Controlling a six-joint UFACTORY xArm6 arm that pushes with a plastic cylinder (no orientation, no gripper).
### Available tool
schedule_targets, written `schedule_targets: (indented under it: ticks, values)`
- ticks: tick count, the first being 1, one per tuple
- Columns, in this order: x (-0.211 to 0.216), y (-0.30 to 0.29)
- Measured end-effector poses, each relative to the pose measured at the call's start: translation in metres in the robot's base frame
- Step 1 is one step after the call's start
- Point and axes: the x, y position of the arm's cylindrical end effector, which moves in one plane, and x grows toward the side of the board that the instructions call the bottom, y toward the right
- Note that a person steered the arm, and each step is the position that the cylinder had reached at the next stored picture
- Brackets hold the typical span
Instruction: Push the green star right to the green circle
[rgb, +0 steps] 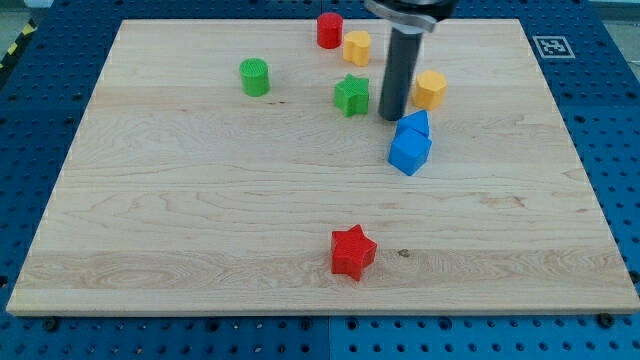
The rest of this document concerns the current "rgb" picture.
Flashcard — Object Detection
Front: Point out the silver black robot arm flange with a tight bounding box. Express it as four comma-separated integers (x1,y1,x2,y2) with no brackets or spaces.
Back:
364,0,459,33

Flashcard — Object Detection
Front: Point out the light wooden board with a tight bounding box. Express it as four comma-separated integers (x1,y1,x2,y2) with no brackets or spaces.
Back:
7,19,639,317

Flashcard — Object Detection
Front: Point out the blue cube block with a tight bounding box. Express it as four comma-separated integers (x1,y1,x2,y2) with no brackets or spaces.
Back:
388,128,432,176

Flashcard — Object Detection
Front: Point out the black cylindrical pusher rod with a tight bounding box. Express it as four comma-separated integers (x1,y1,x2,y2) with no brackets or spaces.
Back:
378,26,423,121

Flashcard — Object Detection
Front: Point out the yellow hexagon block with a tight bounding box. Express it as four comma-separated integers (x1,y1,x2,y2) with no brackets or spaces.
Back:
412,70,448,110

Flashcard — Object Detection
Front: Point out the red cylinder block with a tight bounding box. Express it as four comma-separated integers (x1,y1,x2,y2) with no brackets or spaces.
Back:
316,12,343,49

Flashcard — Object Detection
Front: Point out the green star block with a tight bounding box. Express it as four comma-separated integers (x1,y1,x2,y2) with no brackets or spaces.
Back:
334,74,369,117

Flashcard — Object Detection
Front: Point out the blue triangle block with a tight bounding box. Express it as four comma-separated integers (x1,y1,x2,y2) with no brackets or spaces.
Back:
396,109,430,138

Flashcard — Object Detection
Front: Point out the green cylinder block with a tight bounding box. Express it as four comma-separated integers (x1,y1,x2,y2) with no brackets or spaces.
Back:
239,58,270,97

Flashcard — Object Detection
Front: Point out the red star block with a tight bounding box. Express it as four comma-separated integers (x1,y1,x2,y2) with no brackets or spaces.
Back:
331,224,377,282

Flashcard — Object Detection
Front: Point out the yellow heart block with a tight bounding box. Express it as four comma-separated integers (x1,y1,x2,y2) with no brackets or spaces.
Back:
342,30,371,67

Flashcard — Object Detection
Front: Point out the white fiducial marker tag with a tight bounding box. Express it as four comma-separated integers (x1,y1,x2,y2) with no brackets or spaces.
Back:
533,35,575,59

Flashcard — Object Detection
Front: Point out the yellow black hazard tape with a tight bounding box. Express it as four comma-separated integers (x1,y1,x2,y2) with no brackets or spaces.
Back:
1,18,37,72

